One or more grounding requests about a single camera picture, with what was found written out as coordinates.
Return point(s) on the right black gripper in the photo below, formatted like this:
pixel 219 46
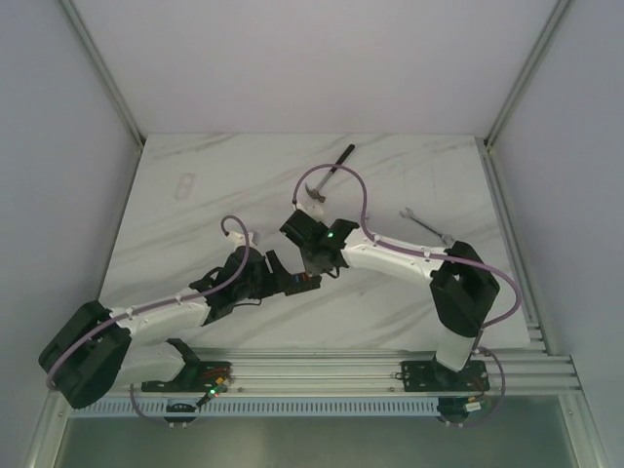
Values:
pixel 315 269

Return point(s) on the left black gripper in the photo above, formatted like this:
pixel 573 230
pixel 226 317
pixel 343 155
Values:
pixel 276 275

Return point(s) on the black fuse box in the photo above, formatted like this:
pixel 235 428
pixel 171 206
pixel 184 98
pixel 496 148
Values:
pixel 301 283

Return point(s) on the clear plastic fuse box cover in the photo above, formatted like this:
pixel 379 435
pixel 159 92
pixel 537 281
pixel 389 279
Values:
pixel 185 186

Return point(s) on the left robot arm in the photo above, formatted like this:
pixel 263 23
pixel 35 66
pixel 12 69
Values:
pixel 100 349

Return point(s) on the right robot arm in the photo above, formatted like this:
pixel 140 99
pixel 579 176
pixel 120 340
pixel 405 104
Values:
pixel 463 291

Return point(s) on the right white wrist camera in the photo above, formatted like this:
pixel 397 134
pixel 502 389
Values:
pixel 313 210

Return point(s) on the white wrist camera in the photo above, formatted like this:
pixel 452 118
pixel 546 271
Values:
pixel 313 210
pixel 239 239

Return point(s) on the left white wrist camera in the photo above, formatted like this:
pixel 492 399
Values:
pixel 239 239

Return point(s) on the claw hammer black handle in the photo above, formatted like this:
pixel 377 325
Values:
pixel 316 193

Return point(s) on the white slotted cable duct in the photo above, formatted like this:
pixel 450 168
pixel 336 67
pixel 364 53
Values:
pixel 224 406

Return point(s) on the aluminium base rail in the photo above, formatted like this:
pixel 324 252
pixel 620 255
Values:
pixel 332 372

